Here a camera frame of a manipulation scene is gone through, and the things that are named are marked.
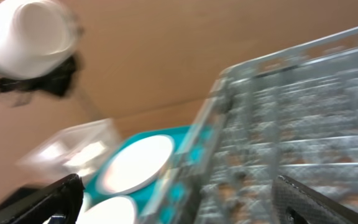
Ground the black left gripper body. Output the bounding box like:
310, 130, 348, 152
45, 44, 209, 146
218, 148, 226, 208
0, 54, 80, 103

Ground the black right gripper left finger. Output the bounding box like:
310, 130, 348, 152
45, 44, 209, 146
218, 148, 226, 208
0, 174, 85, 224

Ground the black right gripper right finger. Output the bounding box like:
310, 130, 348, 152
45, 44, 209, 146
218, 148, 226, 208
272, 175, 358, 224

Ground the white plastic cup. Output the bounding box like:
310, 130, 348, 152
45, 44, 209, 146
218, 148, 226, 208
0, 1, 80, 80

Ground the black food waste tray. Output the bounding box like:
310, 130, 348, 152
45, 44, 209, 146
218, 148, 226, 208
0, 185, 43, 210

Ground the grey dishwasher rack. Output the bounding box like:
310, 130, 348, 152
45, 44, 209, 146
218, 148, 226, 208
138, 20, 358, 224

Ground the teal plastic tray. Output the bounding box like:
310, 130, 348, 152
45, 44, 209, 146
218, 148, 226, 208
82, 124, 214, 224

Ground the clear plastic bin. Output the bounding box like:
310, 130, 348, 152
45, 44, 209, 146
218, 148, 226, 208
17, 118, 121, 182

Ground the pink small bowl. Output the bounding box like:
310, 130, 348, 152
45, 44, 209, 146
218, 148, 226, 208
76, 195, 137, 224

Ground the large white plate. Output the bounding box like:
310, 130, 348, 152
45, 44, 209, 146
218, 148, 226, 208
96, 134, 175, 195

